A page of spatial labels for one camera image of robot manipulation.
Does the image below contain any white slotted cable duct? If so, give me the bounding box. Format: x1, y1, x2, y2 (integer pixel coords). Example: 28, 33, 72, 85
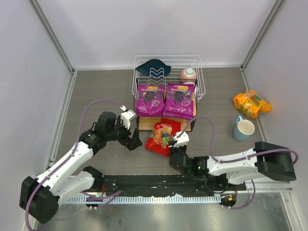
65, 194, 221, 205

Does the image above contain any dark blue leaf plate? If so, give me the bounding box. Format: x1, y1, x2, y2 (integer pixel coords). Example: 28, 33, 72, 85
135, 59, 171, 79

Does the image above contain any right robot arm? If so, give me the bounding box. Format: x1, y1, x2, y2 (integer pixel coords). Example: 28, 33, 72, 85
169, 141, 296, 185

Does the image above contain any pink patterned bowl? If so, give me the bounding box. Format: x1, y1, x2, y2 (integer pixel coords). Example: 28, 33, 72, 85
179, 68, 197, 84

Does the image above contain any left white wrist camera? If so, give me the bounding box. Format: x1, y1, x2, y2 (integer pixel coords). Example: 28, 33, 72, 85
120, 105, 137, 130

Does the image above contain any purple cable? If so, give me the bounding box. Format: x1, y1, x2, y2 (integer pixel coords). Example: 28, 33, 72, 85
180, 115, 299, 210
25, 100, 126, 231

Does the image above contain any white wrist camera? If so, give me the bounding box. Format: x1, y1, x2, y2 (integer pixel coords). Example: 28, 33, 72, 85
120, 105, 137, 130
172, 131, 190, 148

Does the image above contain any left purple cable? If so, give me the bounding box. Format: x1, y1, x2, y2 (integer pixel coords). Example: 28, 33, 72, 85
25, 100, 126, 231

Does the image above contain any black wooden two-tier shelf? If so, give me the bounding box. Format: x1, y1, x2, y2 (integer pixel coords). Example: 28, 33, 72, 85
135, 82, 197, 131

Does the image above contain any orange candy bag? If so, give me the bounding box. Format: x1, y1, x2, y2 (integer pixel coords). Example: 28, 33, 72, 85
233, 90, 272, 119

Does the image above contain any light blue mug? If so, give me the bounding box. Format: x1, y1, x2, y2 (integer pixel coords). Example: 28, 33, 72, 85
233, 115, 255, 141

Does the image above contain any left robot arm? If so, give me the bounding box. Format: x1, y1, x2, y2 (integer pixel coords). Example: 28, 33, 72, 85
19, 110, 142, 224

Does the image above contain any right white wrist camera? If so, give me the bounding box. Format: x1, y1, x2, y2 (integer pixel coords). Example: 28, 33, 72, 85
172, 131, 190, 148

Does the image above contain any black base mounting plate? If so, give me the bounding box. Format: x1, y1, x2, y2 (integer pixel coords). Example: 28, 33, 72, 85
85, 175, 246, 197

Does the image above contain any white wire dish rack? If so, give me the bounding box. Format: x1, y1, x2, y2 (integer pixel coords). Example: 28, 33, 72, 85
131, 54, 206, 102

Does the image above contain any red fruit candy bag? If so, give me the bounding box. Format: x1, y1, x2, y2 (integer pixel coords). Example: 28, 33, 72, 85
145, 118, 181, 157

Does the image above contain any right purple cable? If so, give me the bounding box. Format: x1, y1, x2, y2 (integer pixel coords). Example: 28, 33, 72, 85
180, 115, 299, 210

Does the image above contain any purple blackcurrant candy bag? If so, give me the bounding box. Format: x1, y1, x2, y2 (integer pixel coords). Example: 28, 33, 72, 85
135, 84, 165, 117

